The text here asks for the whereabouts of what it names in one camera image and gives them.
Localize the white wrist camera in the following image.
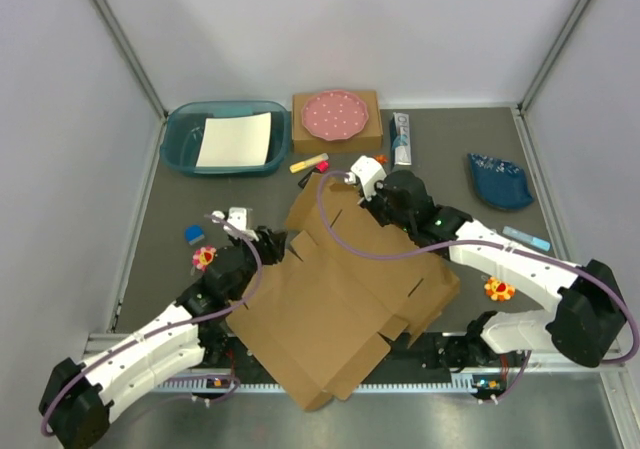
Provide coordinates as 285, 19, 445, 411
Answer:
344, 156, 387, 201
210, 207, 258, 242

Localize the pink plush flower toy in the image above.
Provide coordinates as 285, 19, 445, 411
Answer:
192, 246, 217, 271

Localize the orange plush flower toy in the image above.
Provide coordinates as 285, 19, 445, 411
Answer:
484, 277, 516, 302

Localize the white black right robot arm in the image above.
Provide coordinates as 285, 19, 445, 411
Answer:
362, 170, 635, 368

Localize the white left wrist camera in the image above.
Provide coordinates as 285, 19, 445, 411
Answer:
210, 207, 258, 242

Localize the grey slotted cable duct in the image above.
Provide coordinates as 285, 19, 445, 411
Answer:
153, 373, 503, 394

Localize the blue eraser block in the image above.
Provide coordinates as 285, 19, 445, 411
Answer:
184, 225, 205, 245

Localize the yellow highlighter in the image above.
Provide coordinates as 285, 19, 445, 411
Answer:
289, 153, 329, 174

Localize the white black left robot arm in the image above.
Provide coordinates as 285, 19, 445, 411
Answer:
38, 223, 287, 448

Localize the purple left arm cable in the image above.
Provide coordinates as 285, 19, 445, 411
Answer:
39, 212, 264, 438

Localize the white paper sheet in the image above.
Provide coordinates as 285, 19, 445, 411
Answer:
196, 112, 272, 168

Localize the pink dotted plate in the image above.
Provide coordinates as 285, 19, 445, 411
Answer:
301, 90, 369, 142

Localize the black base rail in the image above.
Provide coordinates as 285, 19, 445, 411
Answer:
199, 332, 506, 375

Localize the teal plastic bin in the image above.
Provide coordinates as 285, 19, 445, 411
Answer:
160, 100, 291, 176

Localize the black pink highlighter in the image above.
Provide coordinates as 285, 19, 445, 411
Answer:
298, 161, 329, 189

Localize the white blue toothpaste box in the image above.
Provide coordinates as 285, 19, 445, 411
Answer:
390, 112, 412, 167

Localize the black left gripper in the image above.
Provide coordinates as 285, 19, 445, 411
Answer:
230, 225, 288, 301

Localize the light blue pen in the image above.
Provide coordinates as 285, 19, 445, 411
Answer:
503, 226, 551, 252

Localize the closed brown cardboard box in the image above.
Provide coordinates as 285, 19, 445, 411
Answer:
291, 90, 384, 154

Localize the brown cardboard box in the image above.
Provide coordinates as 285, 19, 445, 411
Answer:
226, 175, 460, 411
291, 90, 384, 154

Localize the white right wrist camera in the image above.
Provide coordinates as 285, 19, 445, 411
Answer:
344, 156, 387, 201

